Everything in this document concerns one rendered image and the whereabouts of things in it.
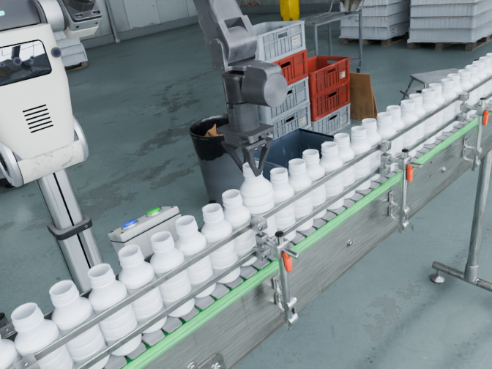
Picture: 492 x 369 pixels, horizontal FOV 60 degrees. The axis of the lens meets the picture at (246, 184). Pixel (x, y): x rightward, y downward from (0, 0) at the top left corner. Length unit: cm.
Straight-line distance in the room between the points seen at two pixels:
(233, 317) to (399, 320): 142
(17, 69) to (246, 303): 77
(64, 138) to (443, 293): 188
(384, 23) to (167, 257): 746
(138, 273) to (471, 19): 686
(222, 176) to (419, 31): 537
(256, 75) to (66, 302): 47
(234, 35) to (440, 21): 678
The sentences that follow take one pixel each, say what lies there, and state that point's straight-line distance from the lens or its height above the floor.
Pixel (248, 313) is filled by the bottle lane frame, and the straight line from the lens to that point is 93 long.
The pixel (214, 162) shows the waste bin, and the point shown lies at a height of 45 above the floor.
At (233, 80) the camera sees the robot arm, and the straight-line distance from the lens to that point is 78.
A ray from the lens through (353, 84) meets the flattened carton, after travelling 441.
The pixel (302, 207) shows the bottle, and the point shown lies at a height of 107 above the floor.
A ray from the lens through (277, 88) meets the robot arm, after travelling 74.
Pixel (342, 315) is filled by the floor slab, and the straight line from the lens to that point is 222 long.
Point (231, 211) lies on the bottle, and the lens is 85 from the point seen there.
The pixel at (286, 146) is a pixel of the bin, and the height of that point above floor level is 90.
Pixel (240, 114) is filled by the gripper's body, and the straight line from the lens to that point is 80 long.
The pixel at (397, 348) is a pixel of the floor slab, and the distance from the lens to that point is 211.
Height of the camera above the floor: 157
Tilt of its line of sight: 27 degrees down
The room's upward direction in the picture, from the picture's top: 8 degrees counter-clockwise
